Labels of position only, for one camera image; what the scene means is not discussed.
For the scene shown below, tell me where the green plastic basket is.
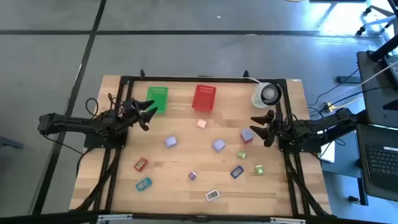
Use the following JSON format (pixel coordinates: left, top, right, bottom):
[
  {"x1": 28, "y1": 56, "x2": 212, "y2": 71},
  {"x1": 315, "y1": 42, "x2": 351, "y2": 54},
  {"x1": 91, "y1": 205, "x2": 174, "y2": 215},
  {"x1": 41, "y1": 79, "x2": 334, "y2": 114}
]
[{"x1": 145, "y1": 86, "x2": 169, "y2": 114}]

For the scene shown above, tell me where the blue digital clock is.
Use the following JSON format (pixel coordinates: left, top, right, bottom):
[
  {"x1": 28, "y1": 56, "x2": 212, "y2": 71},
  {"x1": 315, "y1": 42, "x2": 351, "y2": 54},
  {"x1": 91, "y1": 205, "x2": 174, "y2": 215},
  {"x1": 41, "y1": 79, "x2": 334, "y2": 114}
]
[{"x1": 230, "y1": 165, "x2": 245, "y2": 180}]

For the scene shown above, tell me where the white cable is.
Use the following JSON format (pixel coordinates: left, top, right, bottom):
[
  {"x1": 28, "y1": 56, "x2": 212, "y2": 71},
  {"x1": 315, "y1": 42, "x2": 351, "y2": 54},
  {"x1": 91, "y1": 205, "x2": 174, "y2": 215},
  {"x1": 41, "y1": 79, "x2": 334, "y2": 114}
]
[{"x1": 334, "y1": 60, "x2": 398, "y2": 103}]

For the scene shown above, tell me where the red plastic basket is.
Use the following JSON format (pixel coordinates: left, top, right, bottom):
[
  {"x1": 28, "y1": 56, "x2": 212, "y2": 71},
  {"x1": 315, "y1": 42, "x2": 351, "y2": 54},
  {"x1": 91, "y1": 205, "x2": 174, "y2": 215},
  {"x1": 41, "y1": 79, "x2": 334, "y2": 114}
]
[{"x1": 191, "y1": 84, "x2": 218, "y2": 113}]

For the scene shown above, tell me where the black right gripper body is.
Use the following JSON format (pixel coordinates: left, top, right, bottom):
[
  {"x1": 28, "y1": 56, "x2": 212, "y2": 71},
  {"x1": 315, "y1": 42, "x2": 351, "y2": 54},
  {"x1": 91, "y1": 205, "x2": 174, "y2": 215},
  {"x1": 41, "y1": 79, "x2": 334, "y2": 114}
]
[{"x1": 262, "y1": 109, "x2": 289, "y2": 148}]

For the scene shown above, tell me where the silver metal bracket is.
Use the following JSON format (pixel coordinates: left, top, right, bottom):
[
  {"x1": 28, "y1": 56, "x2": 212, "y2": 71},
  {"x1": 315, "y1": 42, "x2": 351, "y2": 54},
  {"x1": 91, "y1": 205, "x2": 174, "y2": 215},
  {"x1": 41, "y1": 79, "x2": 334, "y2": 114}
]
[
  {"x1": 269, "y1": 217, "x2": 306, "y2": 224},
  {"x1": 97, "y1": 213, "x2": 133, "y2": 223}
]

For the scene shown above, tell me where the black floor cable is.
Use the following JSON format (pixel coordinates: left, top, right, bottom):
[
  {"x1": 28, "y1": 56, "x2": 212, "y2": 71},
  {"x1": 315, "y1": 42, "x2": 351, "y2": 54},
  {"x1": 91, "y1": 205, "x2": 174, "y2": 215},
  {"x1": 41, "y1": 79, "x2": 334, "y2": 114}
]
[{"x1": 307, "y1": 67, "x2": 361, "y2": 108}]

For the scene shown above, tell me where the yellow cable connector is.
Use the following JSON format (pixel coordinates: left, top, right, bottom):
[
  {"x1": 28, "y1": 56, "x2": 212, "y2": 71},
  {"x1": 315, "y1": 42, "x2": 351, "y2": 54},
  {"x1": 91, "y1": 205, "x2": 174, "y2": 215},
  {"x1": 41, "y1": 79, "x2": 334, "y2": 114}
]
[{"x1": 323, "y1": 101, "x2": 355, "y2": 113}]

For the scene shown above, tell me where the lavender wall charger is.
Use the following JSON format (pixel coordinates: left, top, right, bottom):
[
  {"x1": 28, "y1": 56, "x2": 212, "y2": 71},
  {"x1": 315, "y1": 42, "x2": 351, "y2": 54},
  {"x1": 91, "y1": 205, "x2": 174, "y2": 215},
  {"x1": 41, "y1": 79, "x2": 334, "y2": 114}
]
[
  {"x1": 212, "y1": 139, "x2": 227, "y2": 153},
  {"x1": 239, "y1": 128, "x2": 254, "y2": 142},
  {"x1": 164, "y1": 135, "x2": 178, "y2": 148}
]

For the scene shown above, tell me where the black side desk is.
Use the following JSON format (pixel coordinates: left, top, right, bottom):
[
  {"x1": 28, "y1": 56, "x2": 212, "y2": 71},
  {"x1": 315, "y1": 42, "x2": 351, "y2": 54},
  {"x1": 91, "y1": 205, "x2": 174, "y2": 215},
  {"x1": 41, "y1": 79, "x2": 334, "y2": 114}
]
[{"x1": 356, "y1": 49, "x2": 398, "y2": 125}]

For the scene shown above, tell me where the red digital clock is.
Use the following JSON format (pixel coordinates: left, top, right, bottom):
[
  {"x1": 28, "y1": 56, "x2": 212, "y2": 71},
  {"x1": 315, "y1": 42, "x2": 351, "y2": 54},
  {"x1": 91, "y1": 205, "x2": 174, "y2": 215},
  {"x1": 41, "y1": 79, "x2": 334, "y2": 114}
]
[{"x1": 133, "y1": 157, "x2": 149, "y2": 172}]

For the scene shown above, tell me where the grey furniture foot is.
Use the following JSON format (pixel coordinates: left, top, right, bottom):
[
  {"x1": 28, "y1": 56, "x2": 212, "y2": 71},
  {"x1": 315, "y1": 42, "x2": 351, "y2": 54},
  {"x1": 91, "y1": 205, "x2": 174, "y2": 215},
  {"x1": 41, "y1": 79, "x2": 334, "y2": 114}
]
[{"x1": 0, "y1": 136, "x2": 25, "y2": 151}]

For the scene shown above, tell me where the teal digital clock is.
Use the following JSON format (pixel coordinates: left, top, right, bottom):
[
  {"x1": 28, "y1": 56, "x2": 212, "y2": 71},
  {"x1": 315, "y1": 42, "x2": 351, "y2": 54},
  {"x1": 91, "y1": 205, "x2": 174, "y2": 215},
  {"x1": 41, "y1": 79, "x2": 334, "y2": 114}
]
[{"x1": 135, "y1": 177, "x2": 153, "y2": 192}]

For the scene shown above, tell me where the black laptop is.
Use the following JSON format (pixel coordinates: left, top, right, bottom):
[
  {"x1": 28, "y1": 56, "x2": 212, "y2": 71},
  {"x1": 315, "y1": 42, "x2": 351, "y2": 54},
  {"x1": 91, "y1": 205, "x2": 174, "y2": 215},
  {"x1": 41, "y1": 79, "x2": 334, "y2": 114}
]
[{"x1": 356, "y1": 123, "x2": 398, "y2": 202}]

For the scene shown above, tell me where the white paper sheet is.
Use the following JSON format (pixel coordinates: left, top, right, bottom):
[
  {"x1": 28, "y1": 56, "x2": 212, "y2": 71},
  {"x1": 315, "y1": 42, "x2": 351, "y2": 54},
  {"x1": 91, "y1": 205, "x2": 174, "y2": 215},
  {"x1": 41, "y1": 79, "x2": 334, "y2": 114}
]
[{"x1": 319, "y1": 140, "x2": 336, "y2": 164}]

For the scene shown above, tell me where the black aluminium table frame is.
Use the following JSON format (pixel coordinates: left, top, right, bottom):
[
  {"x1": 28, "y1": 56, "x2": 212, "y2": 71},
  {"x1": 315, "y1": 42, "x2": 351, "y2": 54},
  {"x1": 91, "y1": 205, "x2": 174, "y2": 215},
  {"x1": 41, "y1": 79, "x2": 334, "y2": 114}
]
[{"x1": 70, "y1": 70, "x2": 335, "y2": 218}]

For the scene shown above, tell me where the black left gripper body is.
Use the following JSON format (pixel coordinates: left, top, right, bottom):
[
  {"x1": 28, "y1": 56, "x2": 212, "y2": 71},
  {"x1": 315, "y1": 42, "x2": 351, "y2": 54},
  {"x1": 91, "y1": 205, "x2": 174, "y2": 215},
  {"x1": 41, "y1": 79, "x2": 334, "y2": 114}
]
[{"x1": 119, "y1": 98, "x2": 150, "y2": 132}]

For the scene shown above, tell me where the white digital clock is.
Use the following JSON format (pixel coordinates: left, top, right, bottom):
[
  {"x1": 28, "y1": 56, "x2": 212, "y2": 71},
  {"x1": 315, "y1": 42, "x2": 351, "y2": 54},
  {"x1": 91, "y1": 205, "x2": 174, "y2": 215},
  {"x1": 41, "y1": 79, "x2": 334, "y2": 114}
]
[{"x1": 205, "y1": 189, "x2": 221, "y2": 202}]

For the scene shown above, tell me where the white cylindrical lamp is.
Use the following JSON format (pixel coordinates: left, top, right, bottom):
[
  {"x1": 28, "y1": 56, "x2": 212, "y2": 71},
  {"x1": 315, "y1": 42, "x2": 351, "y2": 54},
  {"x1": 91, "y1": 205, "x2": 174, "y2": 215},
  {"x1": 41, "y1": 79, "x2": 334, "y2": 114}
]
[{"x1": 251, "y1": 82, "x2": 283, "y2": 110}]

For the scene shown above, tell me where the white office chair base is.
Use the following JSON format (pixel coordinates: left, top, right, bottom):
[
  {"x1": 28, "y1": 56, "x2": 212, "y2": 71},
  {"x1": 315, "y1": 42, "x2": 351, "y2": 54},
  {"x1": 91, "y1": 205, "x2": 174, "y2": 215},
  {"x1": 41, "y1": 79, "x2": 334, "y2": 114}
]
[{"x1": 356, "y1": 4, "x2": 398, "y2": 35}]

